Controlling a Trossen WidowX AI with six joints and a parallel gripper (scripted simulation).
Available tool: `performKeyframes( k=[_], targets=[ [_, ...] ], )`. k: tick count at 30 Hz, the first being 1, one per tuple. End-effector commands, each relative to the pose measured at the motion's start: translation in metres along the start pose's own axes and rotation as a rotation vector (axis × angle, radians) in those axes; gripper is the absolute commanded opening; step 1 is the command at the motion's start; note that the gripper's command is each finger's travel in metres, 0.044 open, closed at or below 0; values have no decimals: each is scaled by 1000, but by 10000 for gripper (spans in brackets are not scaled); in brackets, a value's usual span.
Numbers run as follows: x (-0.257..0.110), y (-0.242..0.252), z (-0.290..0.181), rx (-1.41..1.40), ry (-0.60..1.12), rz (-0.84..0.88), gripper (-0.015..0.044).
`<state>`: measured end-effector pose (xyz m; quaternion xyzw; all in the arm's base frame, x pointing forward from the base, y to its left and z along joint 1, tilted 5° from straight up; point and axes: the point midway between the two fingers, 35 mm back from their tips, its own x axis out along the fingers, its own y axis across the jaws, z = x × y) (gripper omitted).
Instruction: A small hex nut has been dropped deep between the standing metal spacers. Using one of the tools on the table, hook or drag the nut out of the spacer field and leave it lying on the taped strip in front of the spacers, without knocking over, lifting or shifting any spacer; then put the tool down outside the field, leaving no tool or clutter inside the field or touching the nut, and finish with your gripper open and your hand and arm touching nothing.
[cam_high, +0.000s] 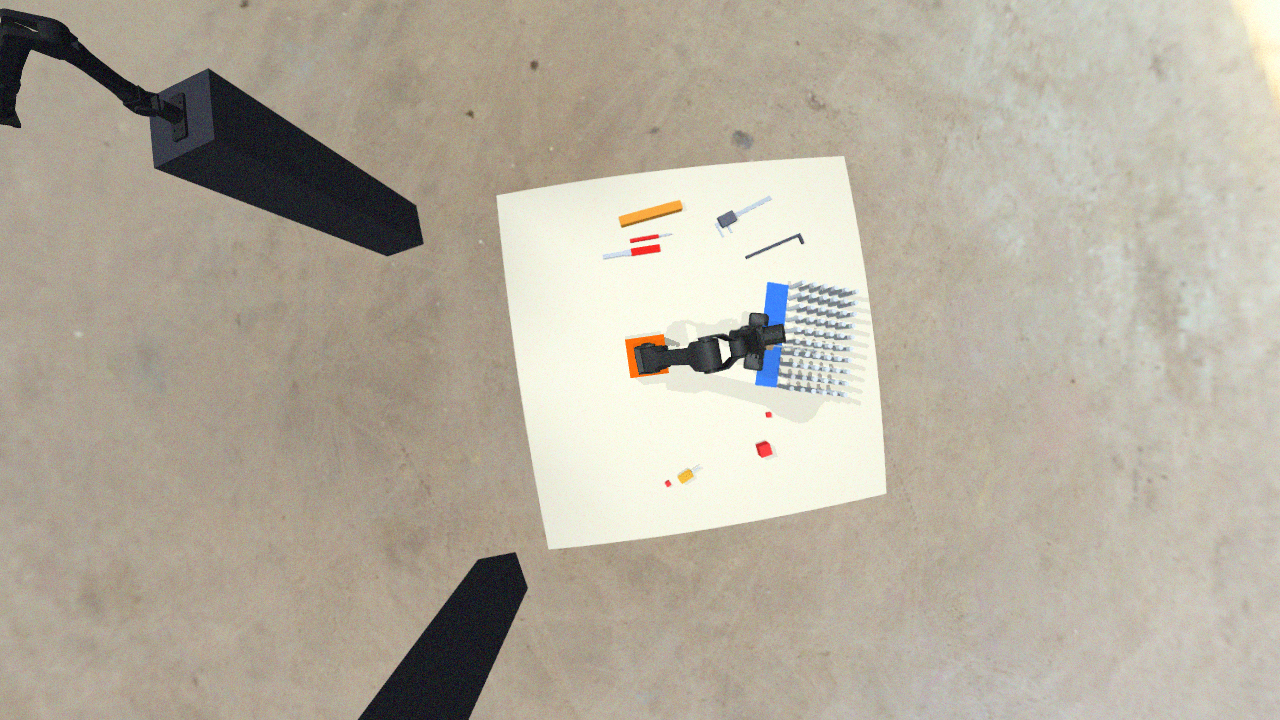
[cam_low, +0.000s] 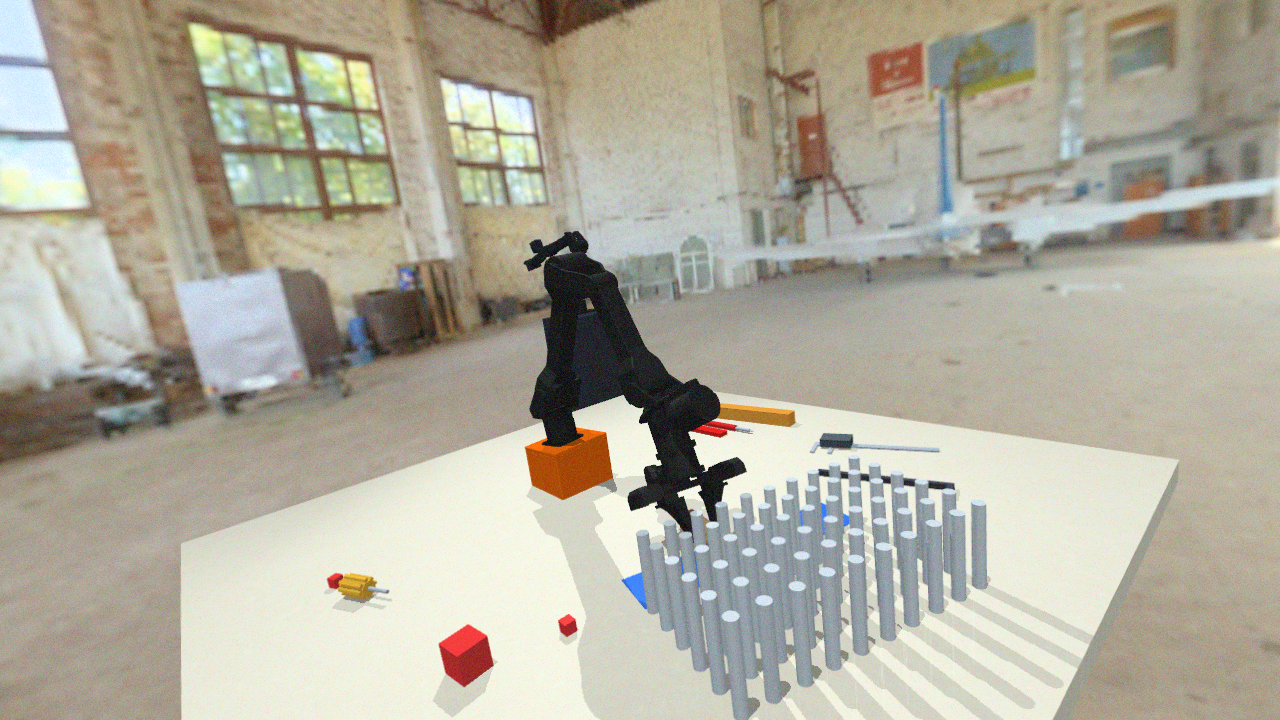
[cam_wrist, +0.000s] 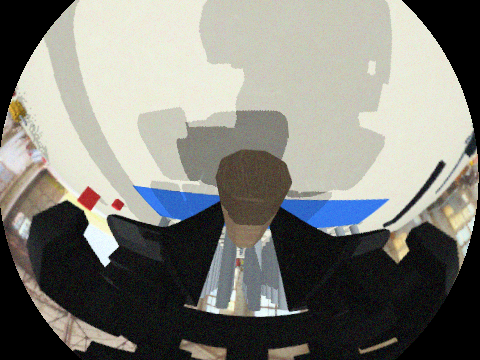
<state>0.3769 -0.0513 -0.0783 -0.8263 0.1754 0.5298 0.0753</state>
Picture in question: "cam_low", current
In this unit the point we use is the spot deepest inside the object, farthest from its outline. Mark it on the orange rectangular bar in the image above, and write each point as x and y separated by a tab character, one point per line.
771	416

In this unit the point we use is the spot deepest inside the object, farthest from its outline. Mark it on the blue flat strip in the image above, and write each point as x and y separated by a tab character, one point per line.
635	582

